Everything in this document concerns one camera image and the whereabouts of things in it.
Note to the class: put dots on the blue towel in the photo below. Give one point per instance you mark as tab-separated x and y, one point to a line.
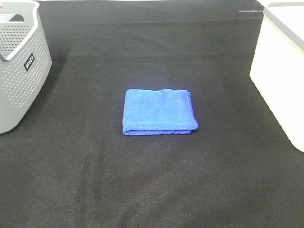
166	111

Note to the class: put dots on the black table cloth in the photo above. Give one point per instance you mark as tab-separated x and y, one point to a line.
68	164

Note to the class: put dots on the white storage box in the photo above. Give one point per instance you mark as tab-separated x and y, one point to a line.
277	68

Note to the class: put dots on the grey perforated plastic basket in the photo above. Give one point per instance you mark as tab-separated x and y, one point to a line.
25	60

